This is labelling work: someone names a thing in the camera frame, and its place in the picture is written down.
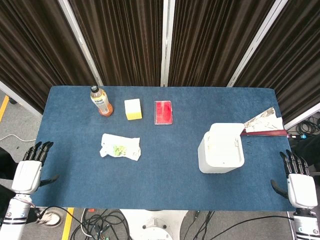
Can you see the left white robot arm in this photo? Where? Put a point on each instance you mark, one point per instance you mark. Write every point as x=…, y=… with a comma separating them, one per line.
x=13, y=217

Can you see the white square container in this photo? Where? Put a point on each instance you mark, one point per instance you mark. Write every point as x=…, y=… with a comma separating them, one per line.
x=221, y=148

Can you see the red transparent plastic case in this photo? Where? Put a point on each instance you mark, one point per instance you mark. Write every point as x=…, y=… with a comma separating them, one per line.
x=163, y=112

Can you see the white and yellow box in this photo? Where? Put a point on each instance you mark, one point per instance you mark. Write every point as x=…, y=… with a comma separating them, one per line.
x=133, y=109

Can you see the crumpled white snack bag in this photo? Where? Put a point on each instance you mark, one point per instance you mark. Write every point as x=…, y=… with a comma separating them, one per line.
x=120, y=147

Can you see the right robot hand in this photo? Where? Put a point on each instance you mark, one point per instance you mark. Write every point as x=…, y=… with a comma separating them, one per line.
x=300, y=190

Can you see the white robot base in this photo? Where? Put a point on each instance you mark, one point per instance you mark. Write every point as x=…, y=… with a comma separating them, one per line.
x=153, y=225

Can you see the folding paper fan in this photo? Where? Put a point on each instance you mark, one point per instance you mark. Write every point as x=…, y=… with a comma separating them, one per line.
x=265, y=123

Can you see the amber drink bottle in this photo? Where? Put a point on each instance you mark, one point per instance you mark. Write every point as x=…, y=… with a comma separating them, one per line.
x=101, y=101

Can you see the blue table cloth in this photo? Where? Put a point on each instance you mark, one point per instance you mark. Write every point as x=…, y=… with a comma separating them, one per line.
x=160, y=150

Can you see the white sneaker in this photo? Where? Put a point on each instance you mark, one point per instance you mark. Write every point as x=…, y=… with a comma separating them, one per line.
x=48, y=218

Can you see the brown curtain partition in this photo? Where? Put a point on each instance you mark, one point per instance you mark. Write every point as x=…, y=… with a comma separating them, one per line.
x=160, y=42

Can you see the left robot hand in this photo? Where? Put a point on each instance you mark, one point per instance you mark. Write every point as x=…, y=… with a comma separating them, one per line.
x=26, y=175

